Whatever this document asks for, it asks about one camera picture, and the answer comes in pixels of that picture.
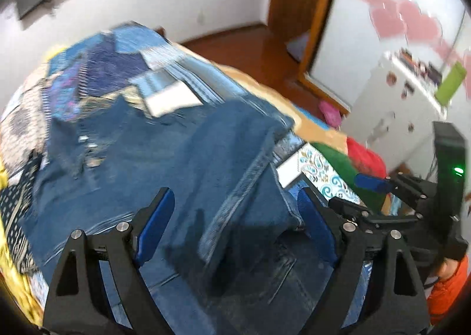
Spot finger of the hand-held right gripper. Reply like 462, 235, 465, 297
329, 198, 424, 235
354, 173, 438, 211

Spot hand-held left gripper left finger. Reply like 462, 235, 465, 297
42, 187, 175, 335

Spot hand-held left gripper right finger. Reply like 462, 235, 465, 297
294, 188, 431, 335

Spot blue denim jeans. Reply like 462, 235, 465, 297
18, 95, 343, 335

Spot person's right forearm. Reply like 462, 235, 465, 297
428, 256, 471, 325

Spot red cloth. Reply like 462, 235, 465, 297
346, 137, 388, 178

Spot green cloth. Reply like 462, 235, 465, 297
312, 141, 370, 208

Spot white cabinet with stickers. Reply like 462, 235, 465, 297
349, 51, 454, 183

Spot pink slippers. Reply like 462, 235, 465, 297
317, 99, 344, 126

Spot green cylinder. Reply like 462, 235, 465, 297
434, 62, 466, 106

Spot row of small cabinet-top things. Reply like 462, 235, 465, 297
393, 47, 443, 82

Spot tan bed sheet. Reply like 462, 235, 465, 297
217, 64, 348, 138

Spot yellow fleece blanket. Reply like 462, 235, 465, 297
0, 162, 45, 325

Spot grey floor mat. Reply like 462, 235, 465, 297
286, 34, 310, 63

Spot blue patchwork bedspread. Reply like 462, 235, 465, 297
0, 22, 369, 306

